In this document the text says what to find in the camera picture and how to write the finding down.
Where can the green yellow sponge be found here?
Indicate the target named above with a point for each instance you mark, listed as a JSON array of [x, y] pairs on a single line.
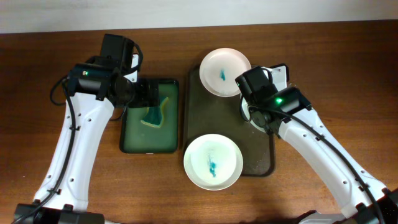
[[155, 115]]

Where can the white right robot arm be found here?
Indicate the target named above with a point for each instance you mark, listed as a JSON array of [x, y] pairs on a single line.
[[271, 105]]

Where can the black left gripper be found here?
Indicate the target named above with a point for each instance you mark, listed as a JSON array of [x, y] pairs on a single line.
[[146, 99]]

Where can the green water tray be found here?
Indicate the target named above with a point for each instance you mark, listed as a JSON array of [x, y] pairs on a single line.
[[137, 138]]

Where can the pinkish white plate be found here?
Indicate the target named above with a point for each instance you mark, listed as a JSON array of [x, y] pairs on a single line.
[[219, 69]]

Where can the pale grey plate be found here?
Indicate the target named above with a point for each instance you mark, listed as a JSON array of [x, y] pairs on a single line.
[[247, 112]]

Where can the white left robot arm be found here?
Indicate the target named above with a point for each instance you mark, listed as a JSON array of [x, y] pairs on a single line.
[[93, 90]]

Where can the pale green plate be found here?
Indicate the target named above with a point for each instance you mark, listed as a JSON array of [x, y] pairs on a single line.
[[213, 162]]

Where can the large dark serving tray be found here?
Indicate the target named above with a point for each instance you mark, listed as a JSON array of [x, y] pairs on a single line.
[[206, 113]]

